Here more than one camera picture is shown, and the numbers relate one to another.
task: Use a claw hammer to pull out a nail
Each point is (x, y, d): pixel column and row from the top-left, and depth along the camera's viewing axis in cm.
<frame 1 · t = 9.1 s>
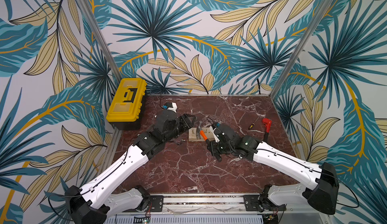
left hand: (193, 120, 69), fingers open
right hand: (207, 146, 76), fingers closed
yellow black toolbox: (125, 112, 90), point 17 cm above the table
claw hammer orange black handle: (198, 131, 85), point 14 cm above the table
wooden block with nails: (203, 129, 83), point 17 cm above the table
yellow black screwdriver: (251, 126, 103), point 2 cm above the table

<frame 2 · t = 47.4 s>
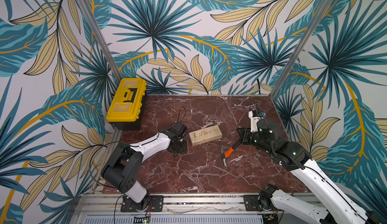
left hand: (182, 151, 88), fingers closed
right hand: (238, 129, 69), fingers closed
claw hammer orange black handle: (226, 154, 77), point 14 cm above the table
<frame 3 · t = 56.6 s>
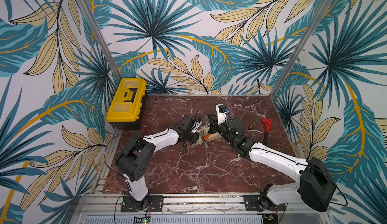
left hand: (195, 138, 92), fingers open
right hand: (209, 114, 78), fingers closed
claw hammer orange black handle: (205, 137, 89), point 9 cm above the table
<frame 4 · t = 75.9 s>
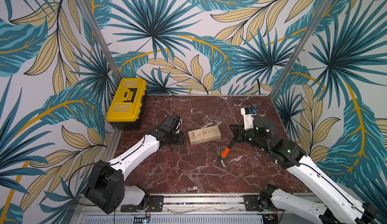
left hand: (182, 140, 83), fingers open
right hand: (231, 125, 68), fingers closed
claw hammer orange black handle: (224, 154, 75), point 17 cm above the table
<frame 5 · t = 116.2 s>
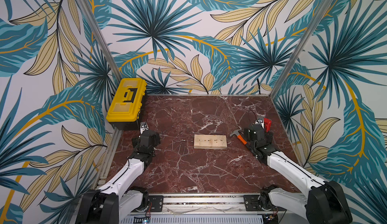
left hand: (146, 136, 86), fingers open
right hand: (259, 130, 85), fingers open
claw hammer orange black handle: (237, 132, 100), point 2 cm above the table
wooden block with nails: (210, 142, 92), point 5 cm above the table
